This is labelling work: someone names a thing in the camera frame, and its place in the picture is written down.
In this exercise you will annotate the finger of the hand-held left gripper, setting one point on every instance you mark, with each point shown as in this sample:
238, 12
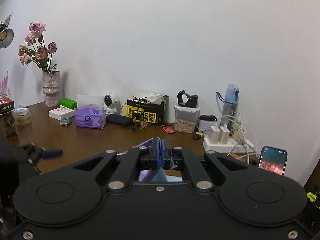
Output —
52, 153

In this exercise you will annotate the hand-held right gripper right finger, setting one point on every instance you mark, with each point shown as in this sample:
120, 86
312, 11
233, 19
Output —
165, 155

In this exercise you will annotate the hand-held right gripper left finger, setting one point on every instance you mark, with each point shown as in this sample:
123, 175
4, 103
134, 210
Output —
155, 155

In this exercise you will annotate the pink and blue garment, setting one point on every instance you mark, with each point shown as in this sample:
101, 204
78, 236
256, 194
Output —
150, 176

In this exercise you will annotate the red packet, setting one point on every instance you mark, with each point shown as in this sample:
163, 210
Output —
168, 129

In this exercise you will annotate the small blue wrapped item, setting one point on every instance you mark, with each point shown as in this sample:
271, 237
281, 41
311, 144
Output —
66, 121

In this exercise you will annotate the glass jar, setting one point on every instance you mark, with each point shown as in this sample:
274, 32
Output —
7, 125

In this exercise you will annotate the small black round object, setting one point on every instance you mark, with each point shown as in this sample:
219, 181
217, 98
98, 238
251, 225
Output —
196, 137

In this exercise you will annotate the clear food container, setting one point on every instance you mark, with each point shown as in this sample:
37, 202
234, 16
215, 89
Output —
186, 121

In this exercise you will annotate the white flat box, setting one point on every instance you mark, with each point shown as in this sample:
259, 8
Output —
61, 113

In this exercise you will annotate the black and yellow cardboard box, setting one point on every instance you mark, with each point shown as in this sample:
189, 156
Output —
145, 113

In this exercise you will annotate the clear tape roll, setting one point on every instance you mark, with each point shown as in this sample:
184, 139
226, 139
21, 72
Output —
23, 118

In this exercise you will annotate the dark blue pouch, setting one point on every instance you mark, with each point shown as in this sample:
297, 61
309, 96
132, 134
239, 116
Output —
118, 119

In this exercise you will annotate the purple tissue pack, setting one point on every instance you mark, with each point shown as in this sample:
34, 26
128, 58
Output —
90, 118

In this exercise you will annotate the white tin with black band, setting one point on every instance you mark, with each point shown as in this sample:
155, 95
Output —
207, 125

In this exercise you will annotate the green box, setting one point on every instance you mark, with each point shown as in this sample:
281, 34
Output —
67, 103

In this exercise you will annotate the white charger adapter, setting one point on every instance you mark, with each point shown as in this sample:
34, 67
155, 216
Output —
224, 135
214, 135

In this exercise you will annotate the red and black box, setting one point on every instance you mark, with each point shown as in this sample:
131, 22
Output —
6, 104

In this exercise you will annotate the black watch on stand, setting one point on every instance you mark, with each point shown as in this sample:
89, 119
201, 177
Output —
186, 98

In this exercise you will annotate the pink speckled vase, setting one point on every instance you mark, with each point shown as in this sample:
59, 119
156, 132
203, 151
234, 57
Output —
51, 90

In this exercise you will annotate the green printed packet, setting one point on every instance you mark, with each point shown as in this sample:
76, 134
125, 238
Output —
237, 130

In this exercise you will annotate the pink feathery ornament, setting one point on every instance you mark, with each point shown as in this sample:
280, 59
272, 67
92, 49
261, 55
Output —
3, 83

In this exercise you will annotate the blue water bottle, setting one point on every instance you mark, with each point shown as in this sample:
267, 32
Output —
230, 105

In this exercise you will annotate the dried pink roses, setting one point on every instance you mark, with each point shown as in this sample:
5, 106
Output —
37, 52

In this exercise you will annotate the smartphone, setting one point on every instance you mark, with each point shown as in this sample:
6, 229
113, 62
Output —
272, 161

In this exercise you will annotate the studio lamp on stand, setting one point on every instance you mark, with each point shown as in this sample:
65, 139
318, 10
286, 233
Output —
5, 36

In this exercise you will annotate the neon yellow item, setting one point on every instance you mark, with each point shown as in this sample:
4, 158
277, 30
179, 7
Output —
313, 197

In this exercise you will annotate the white round camera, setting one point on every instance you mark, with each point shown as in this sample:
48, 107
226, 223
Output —
111, 102

